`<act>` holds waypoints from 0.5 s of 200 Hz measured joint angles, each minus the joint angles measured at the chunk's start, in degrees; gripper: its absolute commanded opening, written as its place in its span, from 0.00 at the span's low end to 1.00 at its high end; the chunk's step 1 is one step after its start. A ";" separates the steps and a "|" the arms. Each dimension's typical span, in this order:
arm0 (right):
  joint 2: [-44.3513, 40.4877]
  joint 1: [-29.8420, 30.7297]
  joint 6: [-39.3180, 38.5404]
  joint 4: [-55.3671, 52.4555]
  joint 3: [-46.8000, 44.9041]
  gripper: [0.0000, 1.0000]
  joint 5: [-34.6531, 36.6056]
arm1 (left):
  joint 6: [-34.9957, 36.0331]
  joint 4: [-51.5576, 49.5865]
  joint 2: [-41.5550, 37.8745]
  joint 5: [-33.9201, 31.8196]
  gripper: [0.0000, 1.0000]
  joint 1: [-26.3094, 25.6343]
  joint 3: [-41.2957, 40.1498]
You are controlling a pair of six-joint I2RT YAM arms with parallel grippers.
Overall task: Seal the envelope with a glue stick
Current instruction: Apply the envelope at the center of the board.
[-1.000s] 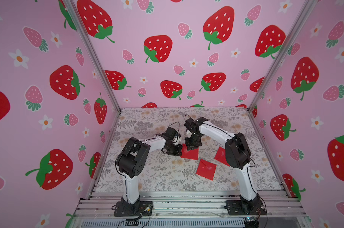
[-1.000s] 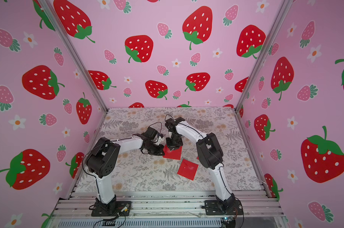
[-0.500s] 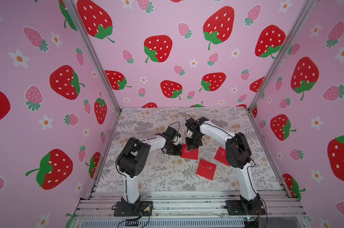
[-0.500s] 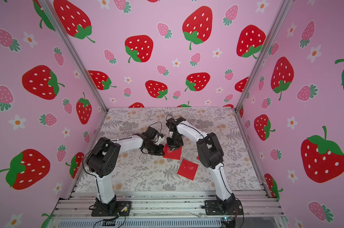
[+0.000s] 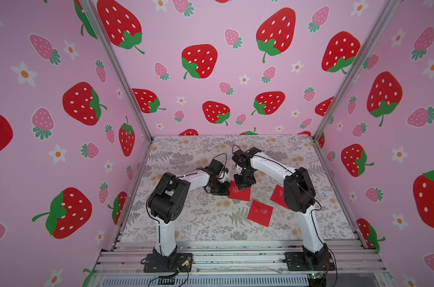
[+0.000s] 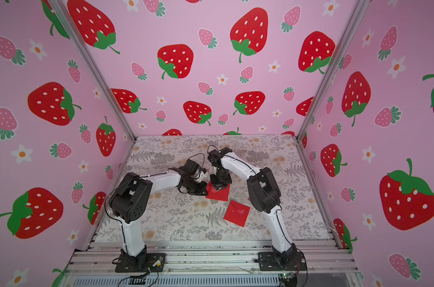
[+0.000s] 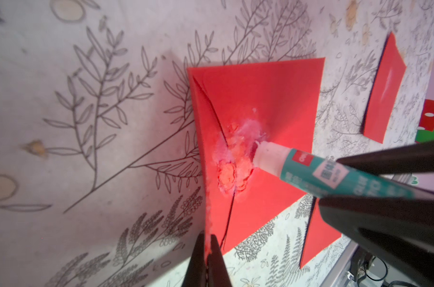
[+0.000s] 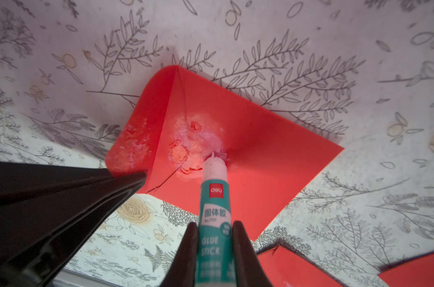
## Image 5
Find aluminium left rear frame post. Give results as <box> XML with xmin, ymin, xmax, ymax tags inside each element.
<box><xmin>81</xmin><ymin>0</ymin><xmax>153</xmax><ymax>144</ymax></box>

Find aluminium right rear frame post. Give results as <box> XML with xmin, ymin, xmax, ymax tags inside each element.
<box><xmin>313</xmin><ymin>0</ymin><xmax>400</xmax><ymax>144</ymax></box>

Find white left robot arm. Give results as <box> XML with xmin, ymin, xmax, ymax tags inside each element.
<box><xmin>143</xmin><ymin>159</ymin><xmax>231</xmax><ymax>273</ymax></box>

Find aluminium frame post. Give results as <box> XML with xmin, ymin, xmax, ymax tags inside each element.
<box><xmin>81</xmin><ymin>0</ymin><xmax>153</xmax><ymax>144</ymax></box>
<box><xmin>313</xmin><ymin>0</ymin><xmax>400</xmax><ymax>144</ymax></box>

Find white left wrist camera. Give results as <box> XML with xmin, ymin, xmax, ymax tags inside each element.
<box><xmin>207</xmin><ymin>159</ymin><xmax>228</xmax><ymax>181</ymax></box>

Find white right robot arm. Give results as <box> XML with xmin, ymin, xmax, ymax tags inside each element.
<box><xmin>232</xmin><ymin>147</ymin><xmax>337</xmax><ymax>272</ymax></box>

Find red envelope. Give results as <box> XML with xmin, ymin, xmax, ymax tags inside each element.
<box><xmin>228</xmin><ymin>181</ymin><xmax>251</xmax><ymax>202</ymax></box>
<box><xmin>248</xmin><ymin>200</ymin><xmax>273</xmax><ymax>227</ymax></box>
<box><xmin>270</xmin><ymin>185</ymin><xmax>289</xmax><ymax>209</ymax></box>

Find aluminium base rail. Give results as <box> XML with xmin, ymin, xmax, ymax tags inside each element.
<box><xmin>89</xmin><ymin>239</ymin><xmax>392</xmax><ymax>287</ymax></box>

